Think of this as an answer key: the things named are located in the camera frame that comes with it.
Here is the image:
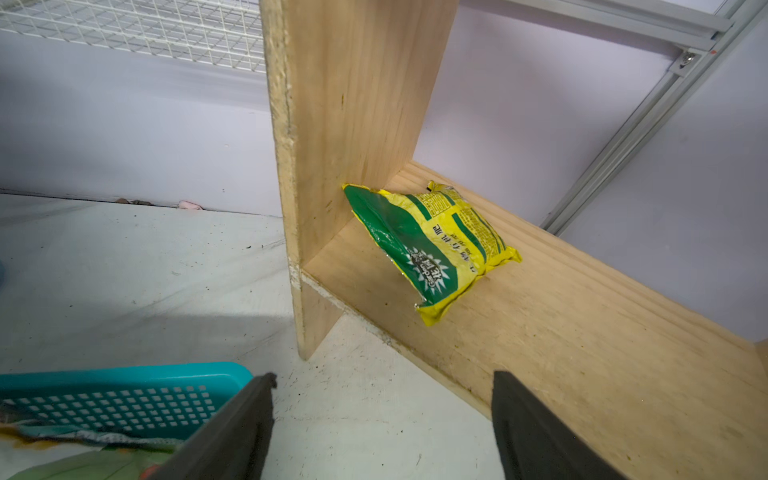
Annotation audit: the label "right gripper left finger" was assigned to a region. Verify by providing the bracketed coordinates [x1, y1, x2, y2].
[149, 373, 277, 479]

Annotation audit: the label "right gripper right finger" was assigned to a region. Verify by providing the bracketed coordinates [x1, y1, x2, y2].
[491, 370, 623, 479]

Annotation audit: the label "green white tall bag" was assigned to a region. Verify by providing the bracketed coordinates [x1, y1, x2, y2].
[1, 411, 178, 479]

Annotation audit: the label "white wire wall basket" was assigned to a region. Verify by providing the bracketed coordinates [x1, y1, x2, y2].
[1, 0, 266, 74]

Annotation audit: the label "teal plastic basket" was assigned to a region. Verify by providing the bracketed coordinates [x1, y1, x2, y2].
[1, 362, 253, 444]

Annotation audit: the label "wooden two-tier shelf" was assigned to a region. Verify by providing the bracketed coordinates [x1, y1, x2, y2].
[260, 1, 767, 479]

